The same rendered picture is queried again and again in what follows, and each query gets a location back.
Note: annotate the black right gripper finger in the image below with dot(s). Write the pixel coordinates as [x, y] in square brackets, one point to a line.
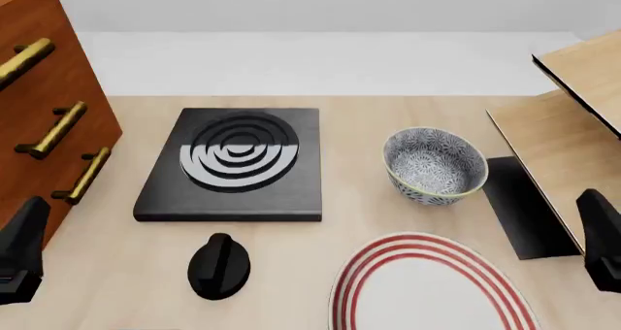
[601, 228]

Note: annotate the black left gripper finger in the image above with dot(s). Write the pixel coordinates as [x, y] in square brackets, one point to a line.
[24, 235]

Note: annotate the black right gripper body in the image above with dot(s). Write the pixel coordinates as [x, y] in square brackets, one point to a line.
[606, 275]

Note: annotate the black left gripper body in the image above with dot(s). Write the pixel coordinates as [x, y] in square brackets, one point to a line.
[17, 286]

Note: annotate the blue-white patterned bowl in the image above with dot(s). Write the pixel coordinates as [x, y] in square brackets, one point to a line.
[432, 162]

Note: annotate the pale wooden shelf rack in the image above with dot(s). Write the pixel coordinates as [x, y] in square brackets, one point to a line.
[548, 140]

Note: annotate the red-brown wooden cabinet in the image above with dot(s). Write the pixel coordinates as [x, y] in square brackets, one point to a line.
[58, 71]

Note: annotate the white plate with red rings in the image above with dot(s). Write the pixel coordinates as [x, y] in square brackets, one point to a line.
[427, 293]

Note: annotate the round black stove knob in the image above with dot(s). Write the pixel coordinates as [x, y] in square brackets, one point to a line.
[218, 268]

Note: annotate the flat black stove plate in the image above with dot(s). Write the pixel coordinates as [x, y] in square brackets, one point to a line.
[233, 199]

